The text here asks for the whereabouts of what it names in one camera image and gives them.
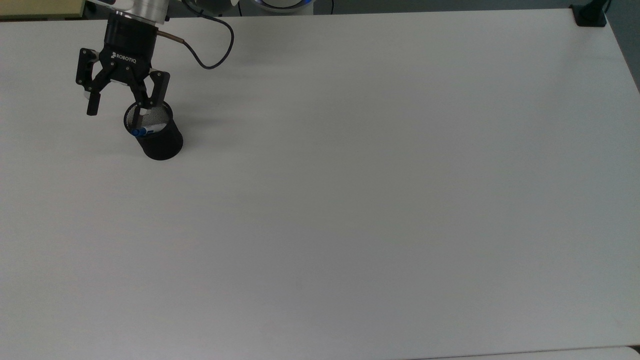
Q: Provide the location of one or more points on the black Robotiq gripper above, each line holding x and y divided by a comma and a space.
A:
127, 47

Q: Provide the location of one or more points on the white marker with blue cap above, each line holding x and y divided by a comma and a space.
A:
141, 132

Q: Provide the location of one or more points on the black mesh pen cup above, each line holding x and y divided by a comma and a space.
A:
162, 145

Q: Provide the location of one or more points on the yellowish background desk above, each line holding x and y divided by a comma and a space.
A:
40, 7

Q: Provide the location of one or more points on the black table clamp mount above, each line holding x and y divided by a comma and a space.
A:
590, 17

